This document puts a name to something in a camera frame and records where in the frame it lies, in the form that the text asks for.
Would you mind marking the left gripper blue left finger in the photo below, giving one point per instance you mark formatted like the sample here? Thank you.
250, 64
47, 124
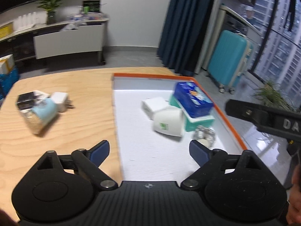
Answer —
99, 152

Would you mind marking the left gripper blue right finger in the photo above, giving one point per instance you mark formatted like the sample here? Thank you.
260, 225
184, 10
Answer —
199, 153

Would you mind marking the clear liquid refill bottle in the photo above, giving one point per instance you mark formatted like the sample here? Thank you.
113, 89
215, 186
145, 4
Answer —
204, 135

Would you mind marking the white cup-shaped repellent heater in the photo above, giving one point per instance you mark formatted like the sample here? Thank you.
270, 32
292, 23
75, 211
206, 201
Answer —
170, 121

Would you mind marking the blue plastic tin box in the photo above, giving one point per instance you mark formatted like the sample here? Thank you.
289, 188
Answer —
193, 99

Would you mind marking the light blue toothpick jar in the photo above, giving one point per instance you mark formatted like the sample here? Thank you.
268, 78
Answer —
40, 115

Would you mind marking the small white usb charger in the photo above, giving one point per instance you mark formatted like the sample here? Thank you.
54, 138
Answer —
150, 106

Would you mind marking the black power adapter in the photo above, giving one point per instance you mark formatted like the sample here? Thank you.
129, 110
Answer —
24, 105

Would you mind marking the person's right hand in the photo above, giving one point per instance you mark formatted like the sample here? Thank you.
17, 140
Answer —
294, 216

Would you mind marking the person's left hand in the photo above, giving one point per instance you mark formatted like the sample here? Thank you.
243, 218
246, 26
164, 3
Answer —
6, 220

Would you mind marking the small floor plant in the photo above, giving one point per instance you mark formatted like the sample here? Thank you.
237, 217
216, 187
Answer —
270, 95

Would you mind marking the teal white carton box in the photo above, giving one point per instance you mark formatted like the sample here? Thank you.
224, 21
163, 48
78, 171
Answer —
192, 123

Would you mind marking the white plug charger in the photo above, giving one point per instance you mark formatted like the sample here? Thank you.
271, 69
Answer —
62, 101

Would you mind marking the white flat product box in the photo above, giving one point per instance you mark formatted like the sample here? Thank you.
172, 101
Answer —
36, 96

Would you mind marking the teal hard suitcase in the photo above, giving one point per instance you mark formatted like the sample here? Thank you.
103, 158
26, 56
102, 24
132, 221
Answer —
229, 60

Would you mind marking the dark blue curtain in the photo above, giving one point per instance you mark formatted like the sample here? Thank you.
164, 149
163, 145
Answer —
183, 34

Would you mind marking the blue plastic bag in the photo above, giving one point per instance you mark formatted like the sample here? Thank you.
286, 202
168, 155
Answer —
7, 81

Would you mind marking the white tv console cabinet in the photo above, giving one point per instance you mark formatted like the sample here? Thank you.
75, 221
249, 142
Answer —
44, 41

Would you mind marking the white yellow taped carton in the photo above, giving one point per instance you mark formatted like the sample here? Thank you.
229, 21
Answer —
6, 64

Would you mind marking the green black display box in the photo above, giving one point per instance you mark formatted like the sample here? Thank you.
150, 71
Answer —
91, 6

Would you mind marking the white wifi router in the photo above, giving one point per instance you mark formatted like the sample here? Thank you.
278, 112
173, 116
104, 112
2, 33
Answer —
26, 21

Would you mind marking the yellow cardboard box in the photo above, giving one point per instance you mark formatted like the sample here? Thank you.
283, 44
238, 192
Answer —
6, 30

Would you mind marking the potted green plant in vase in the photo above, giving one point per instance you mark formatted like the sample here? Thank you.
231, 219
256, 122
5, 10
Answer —
50, 7

